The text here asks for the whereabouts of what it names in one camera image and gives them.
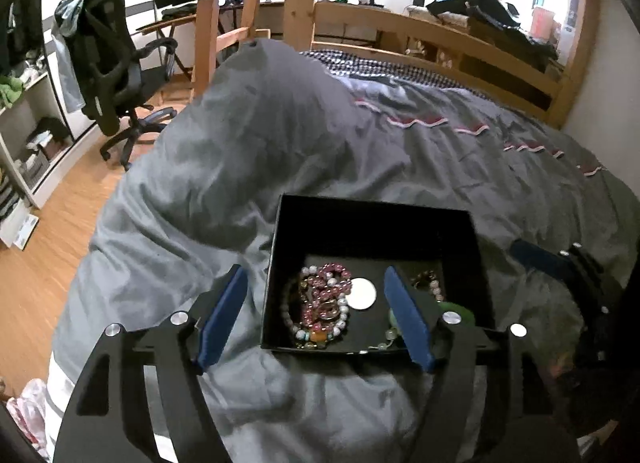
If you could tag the green jade bangle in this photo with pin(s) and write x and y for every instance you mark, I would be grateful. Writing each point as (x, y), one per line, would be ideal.
(462, 315)

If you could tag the grey cloth on chair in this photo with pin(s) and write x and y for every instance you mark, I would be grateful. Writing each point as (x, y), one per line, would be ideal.
(65, 78)

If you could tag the wooden desk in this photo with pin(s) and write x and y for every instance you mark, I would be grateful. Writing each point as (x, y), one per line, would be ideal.
(485, 30)

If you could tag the checkered bed sheet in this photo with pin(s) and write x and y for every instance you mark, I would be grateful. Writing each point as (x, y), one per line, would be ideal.
(400, 73)

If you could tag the pile of black clothes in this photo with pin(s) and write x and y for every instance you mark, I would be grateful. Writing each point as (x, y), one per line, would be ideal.
(480, 3)

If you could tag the grey striped duvet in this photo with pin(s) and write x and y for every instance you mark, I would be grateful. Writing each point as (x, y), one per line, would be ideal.
(250, 143)

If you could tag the black office chair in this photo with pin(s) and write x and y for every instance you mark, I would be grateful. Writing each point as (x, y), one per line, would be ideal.
(105, 78)

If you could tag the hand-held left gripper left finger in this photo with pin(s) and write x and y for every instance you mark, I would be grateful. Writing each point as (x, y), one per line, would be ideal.
(222, 318)

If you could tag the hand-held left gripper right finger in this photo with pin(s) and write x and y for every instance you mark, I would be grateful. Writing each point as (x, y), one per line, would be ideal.
(407, 318)

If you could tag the white shelf unit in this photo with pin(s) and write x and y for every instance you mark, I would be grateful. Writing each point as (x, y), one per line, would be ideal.
(15, 128)

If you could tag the white round disc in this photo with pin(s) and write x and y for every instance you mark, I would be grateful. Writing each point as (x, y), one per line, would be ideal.
(361, 294)

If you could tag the wooden bed frame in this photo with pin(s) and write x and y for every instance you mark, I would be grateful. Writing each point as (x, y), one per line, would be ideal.
(400, 25)

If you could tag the pink plastic bag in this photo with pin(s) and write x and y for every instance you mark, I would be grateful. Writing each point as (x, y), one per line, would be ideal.
(30, 408)

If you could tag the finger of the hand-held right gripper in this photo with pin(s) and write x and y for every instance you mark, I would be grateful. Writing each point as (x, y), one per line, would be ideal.
(535, 258)

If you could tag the black cardboard box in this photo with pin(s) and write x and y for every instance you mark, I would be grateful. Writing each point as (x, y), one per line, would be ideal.
(375, 233)

